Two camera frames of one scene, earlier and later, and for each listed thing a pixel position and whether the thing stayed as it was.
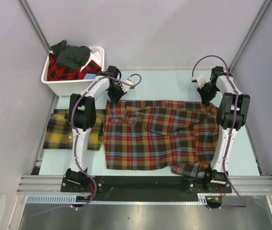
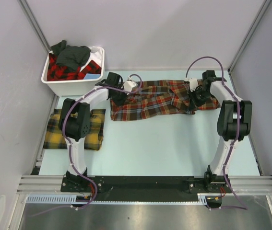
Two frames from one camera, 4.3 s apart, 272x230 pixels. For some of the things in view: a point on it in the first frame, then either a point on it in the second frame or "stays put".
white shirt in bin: x=95 y=55 stays put
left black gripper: x=116 y=98 stays put
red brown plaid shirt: x=160 y=134 to x=157 y=98
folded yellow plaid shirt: x=59 y=131 stays put
